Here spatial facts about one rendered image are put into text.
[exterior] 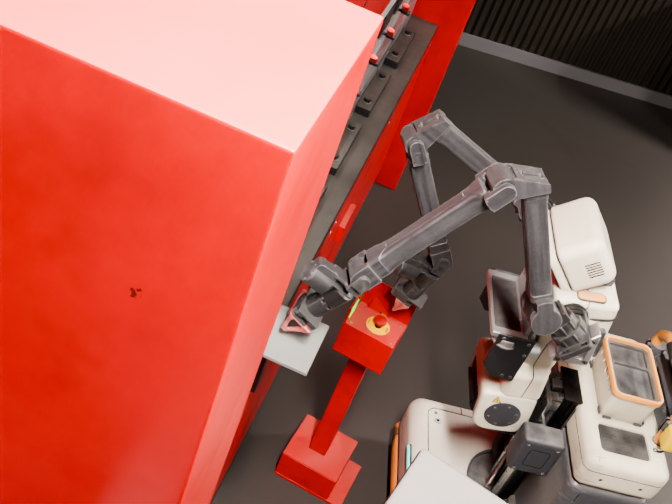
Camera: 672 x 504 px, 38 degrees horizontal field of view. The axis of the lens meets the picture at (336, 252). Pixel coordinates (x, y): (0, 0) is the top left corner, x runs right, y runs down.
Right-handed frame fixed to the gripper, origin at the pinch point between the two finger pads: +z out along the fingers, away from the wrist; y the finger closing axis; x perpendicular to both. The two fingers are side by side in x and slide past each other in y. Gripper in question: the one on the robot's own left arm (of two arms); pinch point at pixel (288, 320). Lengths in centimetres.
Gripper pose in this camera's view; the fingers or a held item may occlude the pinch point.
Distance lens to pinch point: 235.8
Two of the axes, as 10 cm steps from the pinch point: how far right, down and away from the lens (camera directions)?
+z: -7.0, 4.2, 5.8
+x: 6.5, 7.0, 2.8
